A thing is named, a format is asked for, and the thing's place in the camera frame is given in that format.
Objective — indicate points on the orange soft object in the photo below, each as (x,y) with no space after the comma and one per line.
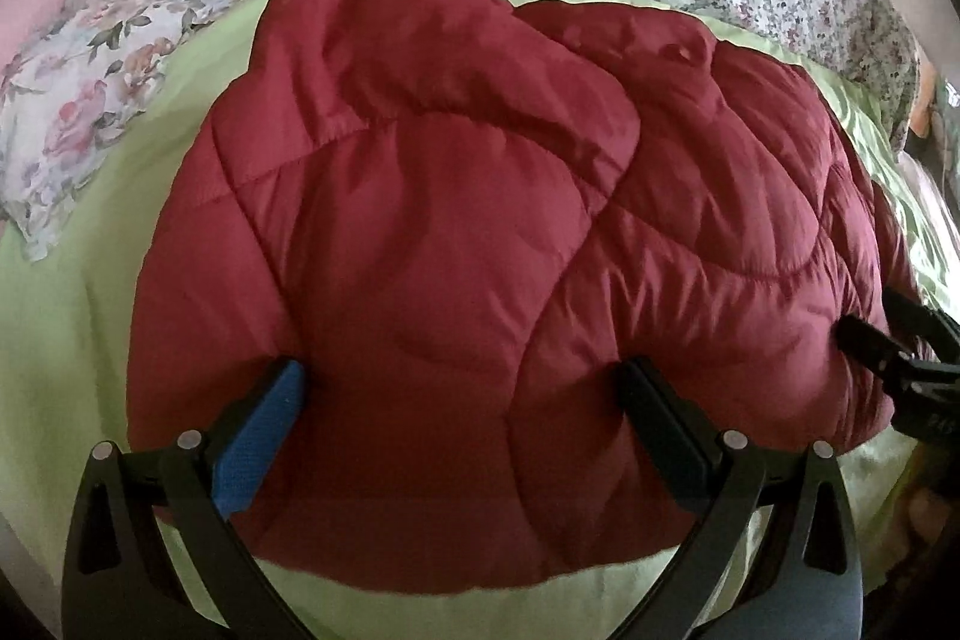
(924,96)

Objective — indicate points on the red quilted jacket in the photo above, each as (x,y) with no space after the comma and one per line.
(480,280)

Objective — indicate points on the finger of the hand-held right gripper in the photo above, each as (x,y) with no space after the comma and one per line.
(926,314)
(870,340)

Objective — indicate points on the large flower print pillow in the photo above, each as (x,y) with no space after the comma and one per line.
(90,100)

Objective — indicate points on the light green bedsheet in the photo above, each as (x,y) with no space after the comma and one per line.
(82,325)

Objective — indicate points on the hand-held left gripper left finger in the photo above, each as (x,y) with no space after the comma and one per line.
(259,430)

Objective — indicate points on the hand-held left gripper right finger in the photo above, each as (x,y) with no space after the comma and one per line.
(660,430)

